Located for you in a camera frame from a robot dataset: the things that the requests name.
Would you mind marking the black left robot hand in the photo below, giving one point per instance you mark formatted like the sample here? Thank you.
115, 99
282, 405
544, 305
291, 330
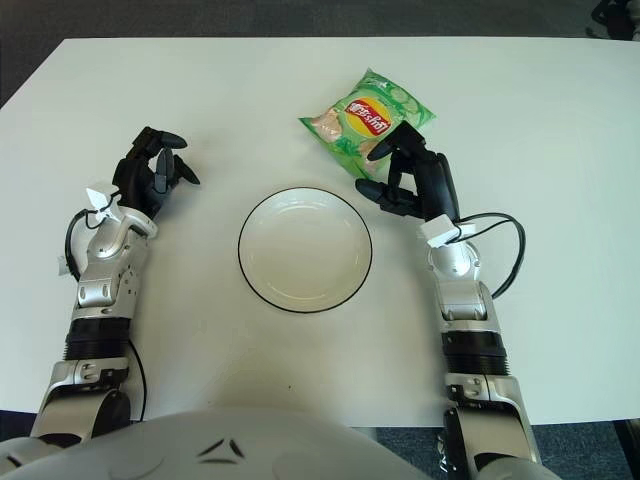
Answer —
132, 175

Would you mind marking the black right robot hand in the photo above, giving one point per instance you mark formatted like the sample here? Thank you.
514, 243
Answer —
435, 185

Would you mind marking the green chips snack bag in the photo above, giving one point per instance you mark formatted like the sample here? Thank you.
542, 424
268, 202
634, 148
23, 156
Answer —
360, 115

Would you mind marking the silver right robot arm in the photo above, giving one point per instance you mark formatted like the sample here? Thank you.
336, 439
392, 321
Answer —
462, 300

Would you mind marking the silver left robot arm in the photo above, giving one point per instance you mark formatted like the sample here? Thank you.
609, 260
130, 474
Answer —
102, 285

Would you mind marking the white plate with black rim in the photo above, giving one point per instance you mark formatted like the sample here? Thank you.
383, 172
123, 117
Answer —
305, 250

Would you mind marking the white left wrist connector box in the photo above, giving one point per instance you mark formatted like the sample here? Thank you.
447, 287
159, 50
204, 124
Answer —
100, 197

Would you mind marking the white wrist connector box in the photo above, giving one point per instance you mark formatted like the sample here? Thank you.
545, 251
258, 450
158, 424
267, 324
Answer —
100, 197
440, 230

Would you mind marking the white right wrist connector box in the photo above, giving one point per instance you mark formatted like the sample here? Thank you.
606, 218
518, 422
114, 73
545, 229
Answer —
440, 230

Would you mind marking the black chair base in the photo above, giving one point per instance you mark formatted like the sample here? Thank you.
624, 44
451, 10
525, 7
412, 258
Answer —
600, 12

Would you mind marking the grey metallic object under table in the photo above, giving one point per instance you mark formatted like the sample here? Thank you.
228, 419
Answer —
444, 452

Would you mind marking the grey robot torso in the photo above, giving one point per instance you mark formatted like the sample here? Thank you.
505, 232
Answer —
225, 450

